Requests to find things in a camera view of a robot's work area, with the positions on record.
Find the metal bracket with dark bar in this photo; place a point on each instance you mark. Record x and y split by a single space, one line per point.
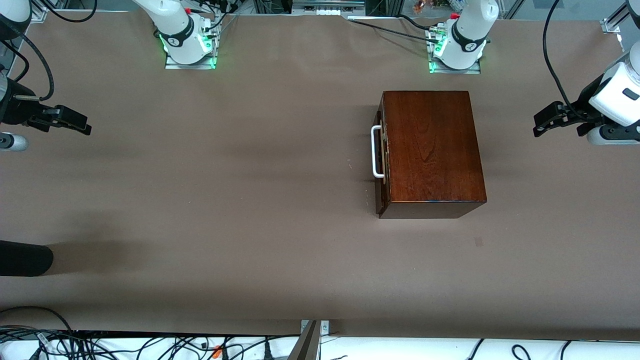
307 345

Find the dark brown wooden cabinet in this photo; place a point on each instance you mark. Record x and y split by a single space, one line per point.
430 150

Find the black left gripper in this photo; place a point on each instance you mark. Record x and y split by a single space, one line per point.
581 110

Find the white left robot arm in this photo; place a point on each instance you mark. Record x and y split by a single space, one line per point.
470 30

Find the white power strip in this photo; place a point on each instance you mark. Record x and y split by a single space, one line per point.
327 10

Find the black cylinder object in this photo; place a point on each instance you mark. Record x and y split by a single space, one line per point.
25 257

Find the aluminium frame profile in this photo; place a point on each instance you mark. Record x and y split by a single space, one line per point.
612 25

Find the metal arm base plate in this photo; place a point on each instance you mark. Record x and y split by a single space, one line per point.
172 64
435 70

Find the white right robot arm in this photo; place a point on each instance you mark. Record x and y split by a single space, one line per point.
177 25

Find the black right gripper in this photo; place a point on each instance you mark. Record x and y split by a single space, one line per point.
15 111

